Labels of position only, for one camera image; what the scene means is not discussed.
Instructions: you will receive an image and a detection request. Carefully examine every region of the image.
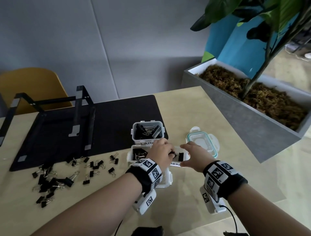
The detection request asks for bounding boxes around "wrist marker band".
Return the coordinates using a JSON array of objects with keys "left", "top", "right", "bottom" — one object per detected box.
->
[
  {"left": 203, "top": 160, "right": 248, "bottom": 200},
  {"left": 125, "top": 158, "right": 163, "bottom": 195}
]

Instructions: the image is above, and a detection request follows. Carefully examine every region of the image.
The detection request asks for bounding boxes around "brown moss filling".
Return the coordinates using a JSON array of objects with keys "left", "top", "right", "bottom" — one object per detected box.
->
[{"left": 199, "top": 64, "right": 308, "bottom": 132}]

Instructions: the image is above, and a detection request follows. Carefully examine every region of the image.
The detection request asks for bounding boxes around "yellow chair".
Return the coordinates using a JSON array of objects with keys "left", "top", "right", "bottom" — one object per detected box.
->
[{"left": 0, "top": 68, "right": 73, "bottom": 115}]

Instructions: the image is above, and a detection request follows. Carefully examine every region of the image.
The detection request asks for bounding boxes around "heap of large binder clips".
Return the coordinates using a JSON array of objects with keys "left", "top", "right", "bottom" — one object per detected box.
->
[{"left": 135, "top": 123, "right": 162, "bottom": 140}]

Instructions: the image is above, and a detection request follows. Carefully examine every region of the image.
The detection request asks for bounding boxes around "person's left hand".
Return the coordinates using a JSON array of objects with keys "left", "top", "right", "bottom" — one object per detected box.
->
[{"left": 145, "top": 138, "right": 176, "bottom": 174}]

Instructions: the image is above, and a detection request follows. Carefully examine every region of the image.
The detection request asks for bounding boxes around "green leafy plant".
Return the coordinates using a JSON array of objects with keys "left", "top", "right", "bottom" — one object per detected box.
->
[{"left": 190, "top": 0, "right": 311, "bottom": 99}]

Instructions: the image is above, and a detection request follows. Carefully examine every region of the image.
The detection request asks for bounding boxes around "container labelled large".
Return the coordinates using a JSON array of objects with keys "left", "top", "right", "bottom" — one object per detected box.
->
[{"left": 131, "top": 120, "right": 166, "bottom": 148}]

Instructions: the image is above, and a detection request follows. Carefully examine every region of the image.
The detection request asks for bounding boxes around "person's right hand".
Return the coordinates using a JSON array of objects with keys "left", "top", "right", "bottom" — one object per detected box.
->
[{"left": 179, "top": 141, "right": 215, "bottom": 173}]

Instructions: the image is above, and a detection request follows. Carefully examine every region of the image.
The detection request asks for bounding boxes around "left wrist marker band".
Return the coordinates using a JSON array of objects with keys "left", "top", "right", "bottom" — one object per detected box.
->
[{"left": 125, "top": 158, "right": 163, "bottom": 195}]

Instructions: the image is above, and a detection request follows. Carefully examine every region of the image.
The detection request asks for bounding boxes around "person's black clothing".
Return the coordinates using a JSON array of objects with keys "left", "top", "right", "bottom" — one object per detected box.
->
[{"left": 132, "top": 226, "right": 248, "bottom": 236}]

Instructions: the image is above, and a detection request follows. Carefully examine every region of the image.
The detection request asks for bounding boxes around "clear lid with green seal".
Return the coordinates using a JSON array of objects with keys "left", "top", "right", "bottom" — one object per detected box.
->
[{"left": 186, "top": 126, "right": 220, "bottom": 159}]

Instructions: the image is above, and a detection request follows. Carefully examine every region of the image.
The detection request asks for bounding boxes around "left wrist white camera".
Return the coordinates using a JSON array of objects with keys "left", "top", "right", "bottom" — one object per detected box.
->
[{"left": 132, "top": 189, "right": 157, "bottom": 216}]

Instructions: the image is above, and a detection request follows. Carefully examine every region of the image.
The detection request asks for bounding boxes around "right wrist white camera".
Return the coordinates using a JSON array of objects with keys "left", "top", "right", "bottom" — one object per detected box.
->
[{"left": 200, "top": 186, "right": 228, "bottom": 214}]

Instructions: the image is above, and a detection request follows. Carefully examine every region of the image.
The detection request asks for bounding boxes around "right wrist marker band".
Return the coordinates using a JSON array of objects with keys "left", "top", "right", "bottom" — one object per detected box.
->
[{"left": 203, "top": 160, "right": 248, "bottom": 200}]

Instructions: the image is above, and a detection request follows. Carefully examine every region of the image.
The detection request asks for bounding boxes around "person's left forearm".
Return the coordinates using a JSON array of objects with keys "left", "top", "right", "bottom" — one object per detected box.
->
[{"left": 29, "top": 172, "right": 143, "bottom": 236}]

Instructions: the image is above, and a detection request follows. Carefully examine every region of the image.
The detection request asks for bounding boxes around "pile of black binder clips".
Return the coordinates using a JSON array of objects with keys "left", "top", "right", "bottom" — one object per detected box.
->
[{"left": 31, "top": 152, "right": 120, "bottom": 208}]

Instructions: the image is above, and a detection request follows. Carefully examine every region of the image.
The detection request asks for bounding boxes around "black desk mat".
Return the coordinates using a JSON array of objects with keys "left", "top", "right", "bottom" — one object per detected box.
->
[{"left": 9, "top": 95, "right": 166, "bottom": 172}]

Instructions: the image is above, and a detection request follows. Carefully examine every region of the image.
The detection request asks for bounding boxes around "grey planter with moss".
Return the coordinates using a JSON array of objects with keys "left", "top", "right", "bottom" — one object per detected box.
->
[{"left": 181, "top": 57, "right": 309, "bottom": 164}]

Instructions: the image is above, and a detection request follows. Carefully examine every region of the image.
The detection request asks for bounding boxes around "black metal laptop stand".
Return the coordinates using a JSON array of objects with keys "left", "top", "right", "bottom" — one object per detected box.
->
[{"left": 0, "top": 85, "right": 96, "bottom": 151}]

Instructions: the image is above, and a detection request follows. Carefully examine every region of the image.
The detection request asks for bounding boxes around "person's right forearm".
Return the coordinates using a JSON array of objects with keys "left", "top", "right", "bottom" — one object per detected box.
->
[{"left": 227, "top": 183, "right": 311, "bottom": 236}]

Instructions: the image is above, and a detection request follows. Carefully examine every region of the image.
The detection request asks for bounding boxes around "wrist white camera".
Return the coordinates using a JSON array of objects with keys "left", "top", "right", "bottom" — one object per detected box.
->
[
  {"left": 200, "top": 186, "right": 228, "bottom": 214},
  {"left": 132, "top": 189, "right": 157, "bottom": 216}
]

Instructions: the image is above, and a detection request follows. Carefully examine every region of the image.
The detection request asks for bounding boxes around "heap of medium binder clips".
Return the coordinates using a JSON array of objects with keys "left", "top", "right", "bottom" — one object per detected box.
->
[{"left": 132, "top": 148, "right": 147, "bottom": 161}]

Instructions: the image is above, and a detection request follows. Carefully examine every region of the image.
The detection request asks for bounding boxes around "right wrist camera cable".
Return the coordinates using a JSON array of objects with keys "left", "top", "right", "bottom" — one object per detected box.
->
[{"left": 218, "top": 205, "right": 238, "bottom": 234}]

